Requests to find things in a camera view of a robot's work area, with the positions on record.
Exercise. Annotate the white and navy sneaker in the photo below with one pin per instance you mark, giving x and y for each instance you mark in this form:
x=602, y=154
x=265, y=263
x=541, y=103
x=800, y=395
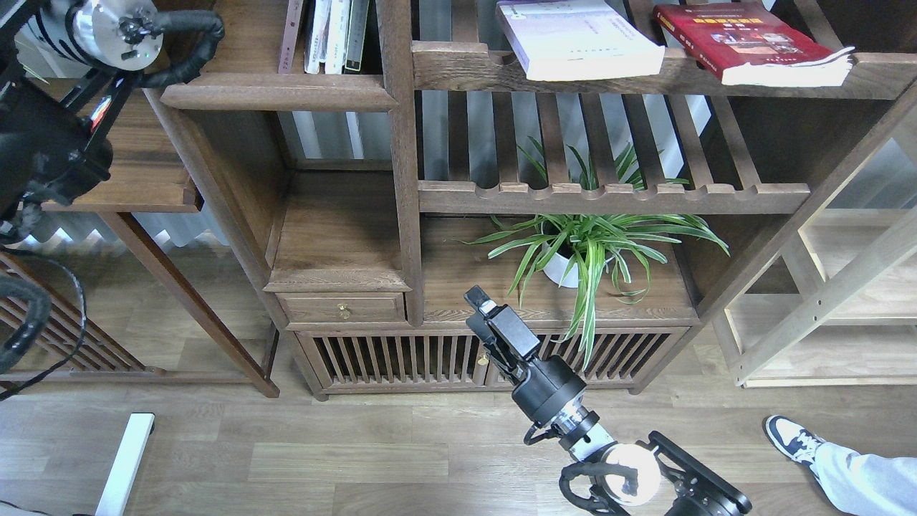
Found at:
x=792, y=440

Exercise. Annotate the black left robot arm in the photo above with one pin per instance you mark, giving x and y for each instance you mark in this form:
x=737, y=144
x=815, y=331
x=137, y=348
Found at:
x=57, y=150

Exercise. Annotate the light wooden shelf unit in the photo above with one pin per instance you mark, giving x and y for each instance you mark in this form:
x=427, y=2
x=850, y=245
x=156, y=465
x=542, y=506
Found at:
x=848, y=315

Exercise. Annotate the red book on shelf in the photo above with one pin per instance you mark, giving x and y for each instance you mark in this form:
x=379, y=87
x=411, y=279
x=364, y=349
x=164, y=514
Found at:
x=744, y=44

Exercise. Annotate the white upright book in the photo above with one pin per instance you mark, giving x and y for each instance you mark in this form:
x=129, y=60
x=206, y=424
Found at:
x=318, y=25
x=336, y=46

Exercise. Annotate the white upright book left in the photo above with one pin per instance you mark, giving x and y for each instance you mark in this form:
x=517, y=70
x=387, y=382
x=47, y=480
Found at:
x=318, y=25

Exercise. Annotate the dark upright book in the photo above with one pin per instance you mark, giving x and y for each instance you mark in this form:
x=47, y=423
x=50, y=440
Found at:
x=356, y=35

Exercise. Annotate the white metal bar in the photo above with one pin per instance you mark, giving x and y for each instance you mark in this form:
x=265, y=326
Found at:
x=126, y=464

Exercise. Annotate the maroon book with white characters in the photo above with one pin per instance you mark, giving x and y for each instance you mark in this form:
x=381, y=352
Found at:
x=292, y=29

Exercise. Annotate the white plant pot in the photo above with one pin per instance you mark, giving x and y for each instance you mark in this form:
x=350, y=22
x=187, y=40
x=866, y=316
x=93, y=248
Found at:
x=559, y=269

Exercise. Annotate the dark wooden bookshelf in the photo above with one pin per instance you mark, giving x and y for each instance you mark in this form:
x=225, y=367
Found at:
x=347, y=198

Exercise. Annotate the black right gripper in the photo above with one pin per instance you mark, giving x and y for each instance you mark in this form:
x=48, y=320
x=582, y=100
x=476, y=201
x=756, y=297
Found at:
x=548, y=391

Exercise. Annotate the person leg grey trousers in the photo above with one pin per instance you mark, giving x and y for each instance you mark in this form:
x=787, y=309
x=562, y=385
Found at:
x=866, y=484

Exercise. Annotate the white upright book middle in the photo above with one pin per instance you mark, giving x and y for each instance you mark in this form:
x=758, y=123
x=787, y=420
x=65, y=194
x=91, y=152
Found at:
x=336, y=46

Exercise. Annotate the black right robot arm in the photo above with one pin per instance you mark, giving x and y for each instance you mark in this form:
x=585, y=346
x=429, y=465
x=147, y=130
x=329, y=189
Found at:
x=605, y=476

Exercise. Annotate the white thick book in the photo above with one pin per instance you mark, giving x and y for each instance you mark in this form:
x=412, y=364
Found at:
x=563, y=41

